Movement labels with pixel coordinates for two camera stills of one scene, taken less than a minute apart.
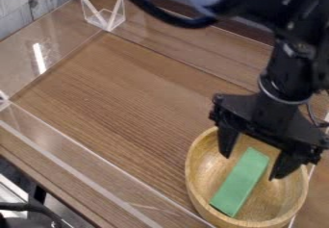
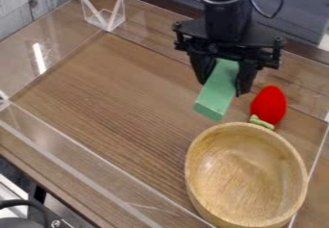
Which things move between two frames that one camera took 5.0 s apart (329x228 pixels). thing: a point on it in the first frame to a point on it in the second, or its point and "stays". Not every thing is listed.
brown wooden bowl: [272, 201] stays
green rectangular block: [240, 181] to [218, 89]
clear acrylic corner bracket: [106, 19] stays
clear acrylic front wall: [82, 179] stays
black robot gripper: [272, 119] to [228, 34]
